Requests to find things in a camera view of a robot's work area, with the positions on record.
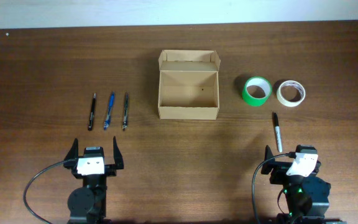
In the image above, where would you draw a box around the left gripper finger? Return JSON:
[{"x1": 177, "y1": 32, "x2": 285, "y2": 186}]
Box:
[
  {"x1": 113, "y1": 136, "x2": 124, "y2": 170},
  {"x1": 63, "y1": 138, "x2": 79, "y2": 169}
]

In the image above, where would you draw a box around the blue pen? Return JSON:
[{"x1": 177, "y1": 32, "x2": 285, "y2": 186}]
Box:
[{"x1": 103, "y1": 92, "x2": 115, "y2": 131}]

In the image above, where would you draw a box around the black permanent marker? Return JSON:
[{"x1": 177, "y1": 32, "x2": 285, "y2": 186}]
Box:
[{"x1": 273, "y1": 113, "x2": 283, "y2": 152}]

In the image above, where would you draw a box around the dark grey pen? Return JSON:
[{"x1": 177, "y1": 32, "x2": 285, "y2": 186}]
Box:
[{"x1": 122, "y1": 93, "x2": 129, "y2": 131}]

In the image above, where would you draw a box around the black pen with clip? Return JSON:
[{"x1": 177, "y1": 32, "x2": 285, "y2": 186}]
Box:
[{"x1": 88, "y1": 93, "x2": 96, "y2": 131}]

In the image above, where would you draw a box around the green tape roll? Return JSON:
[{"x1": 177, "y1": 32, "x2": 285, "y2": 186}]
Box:
[{"x1": 242, "y1": 76, "x2": 272, "y2": 107}]

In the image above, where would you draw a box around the beige masking tape roll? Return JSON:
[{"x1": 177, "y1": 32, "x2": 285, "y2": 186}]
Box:
[{"x1": 277, "y1": 80, "x2": 306, "y2": 107}]

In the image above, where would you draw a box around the brown cardboard box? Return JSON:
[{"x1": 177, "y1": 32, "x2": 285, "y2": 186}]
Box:
[{"x1": 158, "y1": 50, "x2": 221, "y2": 120}]

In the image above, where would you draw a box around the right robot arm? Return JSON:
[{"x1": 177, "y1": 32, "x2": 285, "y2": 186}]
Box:
[{"x1": 261, "y1": 145, "x2": 331, "y2": 224}]

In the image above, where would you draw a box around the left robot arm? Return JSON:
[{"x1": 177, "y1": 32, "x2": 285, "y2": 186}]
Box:
[{"x1": 63, "y1": 138, "x2": 124, "y2": 224}]

